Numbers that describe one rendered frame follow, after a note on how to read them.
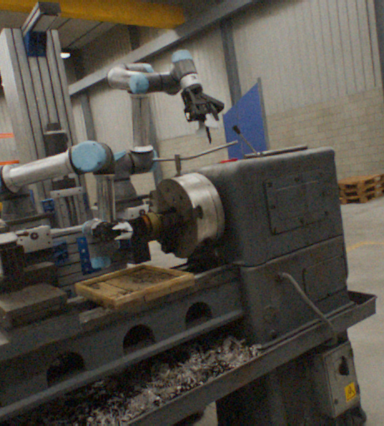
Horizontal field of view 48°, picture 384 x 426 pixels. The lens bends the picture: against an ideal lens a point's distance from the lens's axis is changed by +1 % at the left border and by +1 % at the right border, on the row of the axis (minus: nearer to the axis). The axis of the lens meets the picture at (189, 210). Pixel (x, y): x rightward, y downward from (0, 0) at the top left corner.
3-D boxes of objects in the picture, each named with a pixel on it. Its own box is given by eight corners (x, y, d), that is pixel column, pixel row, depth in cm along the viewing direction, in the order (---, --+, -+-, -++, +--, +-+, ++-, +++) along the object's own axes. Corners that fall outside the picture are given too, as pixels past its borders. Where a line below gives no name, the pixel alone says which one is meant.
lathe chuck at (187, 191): (174, 245, 185) (167, 172, 179) (221, 260, 160) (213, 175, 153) (157, 250, 181) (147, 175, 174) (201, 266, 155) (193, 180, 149)
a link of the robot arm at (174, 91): (151, 81, 176) (160, 65, 166) (176, 80, 181) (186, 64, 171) (157, 98, 174) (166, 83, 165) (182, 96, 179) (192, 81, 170)
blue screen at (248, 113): (221, 213, 1052) (206, 116, 1028) (252, 208, 1055) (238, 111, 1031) (255, 241, 642) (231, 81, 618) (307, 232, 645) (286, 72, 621)
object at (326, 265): (295, 383, 238) (272, 230, 229) (376, 419, 198) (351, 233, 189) (208, 436, 205) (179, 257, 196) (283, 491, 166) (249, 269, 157)
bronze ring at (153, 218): (153, 209, 165) (132, 214, 160) (166, 209, 157) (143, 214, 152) (157, 233, 166) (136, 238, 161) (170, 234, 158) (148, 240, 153)
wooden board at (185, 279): (146, 272, 178) (144, 262, 178) (195, 284, 148) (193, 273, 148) (76, 294, 162) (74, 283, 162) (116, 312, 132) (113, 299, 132)
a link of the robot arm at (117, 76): (95, 64, 200) (135, 68, 160) (117, 63, 205) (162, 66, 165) (97, 90, 204) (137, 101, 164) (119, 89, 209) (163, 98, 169)
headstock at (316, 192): (272, 229, 229) (262, 156, 225) (351, 233, 189) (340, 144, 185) (180, 257, 197) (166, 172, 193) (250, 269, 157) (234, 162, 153)
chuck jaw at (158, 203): (174, 215, 169) (161, 191, 175) (178, 206, 166) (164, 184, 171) (149, 220, 163) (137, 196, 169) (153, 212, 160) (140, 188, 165)
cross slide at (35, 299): (32, 287, 158) (29, 274, 158) (70, 309, 123) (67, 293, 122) (-18, 301, 149) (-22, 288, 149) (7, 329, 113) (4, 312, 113)
